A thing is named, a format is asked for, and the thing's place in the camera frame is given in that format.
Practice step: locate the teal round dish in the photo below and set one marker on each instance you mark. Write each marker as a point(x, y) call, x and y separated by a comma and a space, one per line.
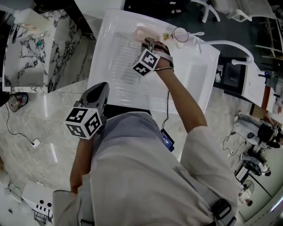
point(40, 43)

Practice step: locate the small yellowish packet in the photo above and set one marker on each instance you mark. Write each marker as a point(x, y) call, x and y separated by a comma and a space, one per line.
point(167, 36)

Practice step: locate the white basin cabinet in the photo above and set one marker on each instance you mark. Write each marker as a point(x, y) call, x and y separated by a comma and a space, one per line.
point(254, 83)

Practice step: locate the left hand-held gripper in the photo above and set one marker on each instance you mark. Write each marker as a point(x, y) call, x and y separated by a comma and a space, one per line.
point(94, 100)

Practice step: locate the person's left forearm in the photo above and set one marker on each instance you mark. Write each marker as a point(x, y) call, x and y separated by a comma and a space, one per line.
point(80, 163)

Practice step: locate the white office chair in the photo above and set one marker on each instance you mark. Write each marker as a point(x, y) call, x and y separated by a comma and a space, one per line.
point(206, 10)
point(249, 10)

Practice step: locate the marble patterned cabinet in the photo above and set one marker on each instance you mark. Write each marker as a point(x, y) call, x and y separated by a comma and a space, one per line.
point(28, 57)

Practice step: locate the white power adapter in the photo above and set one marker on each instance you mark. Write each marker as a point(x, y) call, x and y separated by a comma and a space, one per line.
point(36, 143)

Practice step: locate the pink ribbed object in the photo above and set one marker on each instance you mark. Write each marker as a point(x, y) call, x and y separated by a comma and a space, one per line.
point(141, 33)

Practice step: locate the clear glass cup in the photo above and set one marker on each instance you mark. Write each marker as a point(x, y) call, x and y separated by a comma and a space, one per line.
point(180, 35)

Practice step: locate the person's light grey shirt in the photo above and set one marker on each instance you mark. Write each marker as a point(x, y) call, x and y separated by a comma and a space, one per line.
point(143, 176)

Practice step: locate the person's right hand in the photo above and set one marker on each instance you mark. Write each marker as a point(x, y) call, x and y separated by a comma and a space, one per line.
point(162, 47)

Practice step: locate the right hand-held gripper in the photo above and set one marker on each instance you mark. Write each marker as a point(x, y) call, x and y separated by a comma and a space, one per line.
point(146, 62)

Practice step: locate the white plastic spoon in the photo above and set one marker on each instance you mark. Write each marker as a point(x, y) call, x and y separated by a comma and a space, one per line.
point(196, 33)

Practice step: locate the black phone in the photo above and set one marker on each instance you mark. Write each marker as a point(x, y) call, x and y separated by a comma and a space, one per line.
point(167, 140)

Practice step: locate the white box with black dots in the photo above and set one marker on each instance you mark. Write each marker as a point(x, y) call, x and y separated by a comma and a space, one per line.
point(38, 199)

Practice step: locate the person's right forearm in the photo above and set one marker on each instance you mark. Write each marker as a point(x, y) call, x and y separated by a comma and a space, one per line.
point(181, 97)

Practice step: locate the white curved faucet pipe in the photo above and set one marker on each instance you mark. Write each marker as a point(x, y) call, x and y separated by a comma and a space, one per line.
point(230, 44)

